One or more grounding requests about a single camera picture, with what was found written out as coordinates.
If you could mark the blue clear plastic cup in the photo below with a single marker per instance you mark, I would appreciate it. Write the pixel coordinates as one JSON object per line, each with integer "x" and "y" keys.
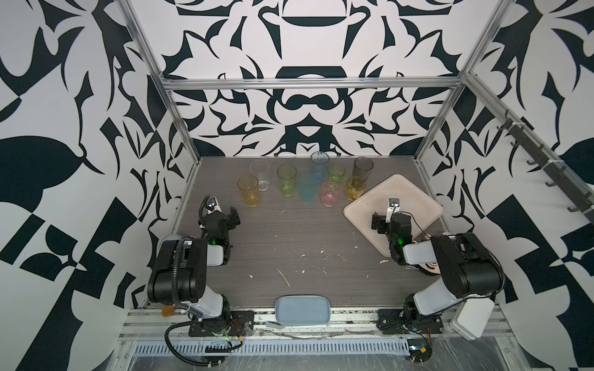
{"x": 319, "y": 161}

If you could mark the pink plastic cup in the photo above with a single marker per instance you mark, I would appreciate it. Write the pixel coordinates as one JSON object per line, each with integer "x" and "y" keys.
{"x": 330, "y": 193}

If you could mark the amber plastic cup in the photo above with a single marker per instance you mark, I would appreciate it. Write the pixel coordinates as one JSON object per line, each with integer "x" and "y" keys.
{"x": 248, "y": 186}

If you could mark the black wall hook rack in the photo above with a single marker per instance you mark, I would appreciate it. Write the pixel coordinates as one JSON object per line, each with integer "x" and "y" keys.
{"x": 543, "y": 158}

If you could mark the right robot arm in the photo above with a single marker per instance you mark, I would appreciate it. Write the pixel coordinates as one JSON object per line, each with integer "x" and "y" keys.
{"x": 466, "y": 268}

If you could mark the teal frosted plastic cup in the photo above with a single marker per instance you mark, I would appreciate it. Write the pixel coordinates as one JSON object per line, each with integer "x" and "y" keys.
{"x": 308, "y": 186}

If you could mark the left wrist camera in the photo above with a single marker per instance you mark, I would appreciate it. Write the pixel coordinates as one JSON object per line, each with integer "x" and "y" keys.
{"x": 211, "y": 205}

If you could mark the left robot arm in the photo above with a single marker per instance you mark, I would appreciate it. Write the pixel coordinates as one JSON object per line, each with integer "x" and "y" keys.
{"x": 179, "y": 276}

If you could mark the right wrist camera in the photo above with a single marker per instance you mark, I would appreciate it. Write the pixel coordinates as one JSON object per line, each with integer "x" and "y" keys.
{"x": 394, "y": 207}

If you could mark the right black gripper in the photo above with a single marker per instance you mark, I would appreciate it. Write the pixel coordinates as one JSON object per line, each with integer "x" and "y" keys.
{"x": 382, "y": 224}

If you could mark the blue grey oval dish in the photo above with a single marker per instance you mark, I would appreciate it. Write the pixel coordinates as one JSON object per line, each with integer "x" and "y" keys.
{"x": 302, "y": 310}

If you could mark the cartoon face plush toy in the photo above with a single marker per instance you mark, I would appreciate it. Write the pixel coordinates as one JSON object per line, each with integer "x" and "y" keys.
{"x": 430, "y": 269}

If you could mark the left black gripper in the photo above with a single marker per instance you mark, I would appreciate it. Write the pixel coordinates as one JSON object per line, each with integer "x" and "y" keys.
{"x": 230, "y": 219}

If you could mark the beige plastic tray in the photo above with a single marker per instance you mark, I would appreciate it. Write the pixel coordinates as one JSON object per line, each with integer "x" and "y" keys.
{"x": 422, "y": 209}

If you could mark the white slotted cable duct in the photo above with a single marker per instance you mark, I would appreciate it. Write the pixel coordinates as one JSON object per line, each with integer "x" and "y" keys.
{"x": 297, "y": 347}

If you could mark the grey smoked plastic cup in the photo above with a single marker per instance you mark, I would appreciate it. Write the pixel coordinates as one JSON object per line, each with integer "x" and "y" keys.
{"x": 362, "y": 167}

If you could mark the small green plastic cup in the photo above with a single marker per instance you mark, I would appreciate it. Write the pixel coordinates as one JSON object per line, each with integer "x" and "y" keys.
{"x": 335, "y": 172}

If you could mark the tall green plastic cup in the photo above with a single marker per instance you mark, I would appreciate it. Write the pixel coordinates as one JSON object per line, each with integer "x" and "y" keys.
{"x": 287, "y": 175}

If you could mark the yellow plastic cup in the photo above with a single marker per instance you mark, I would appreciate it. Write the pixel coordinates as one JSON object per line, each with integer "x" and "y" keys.
{"x": 355, "y": 187}

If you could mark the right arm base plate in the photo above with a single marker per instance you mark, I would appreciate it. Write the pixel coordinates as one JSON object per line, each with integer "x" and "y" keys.
{"x": 394, "y": 321}

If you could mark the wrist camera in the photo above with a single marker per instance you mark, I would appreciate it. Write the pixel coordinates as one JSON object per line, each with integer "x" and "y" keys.
{"x": 211, "y": 205}
{"x": 394, "y": 207}

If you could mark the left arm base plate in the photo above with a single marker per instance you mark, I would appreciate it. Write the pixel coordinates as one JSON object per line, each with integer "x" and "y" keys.
{"x": 234, "y": 323}

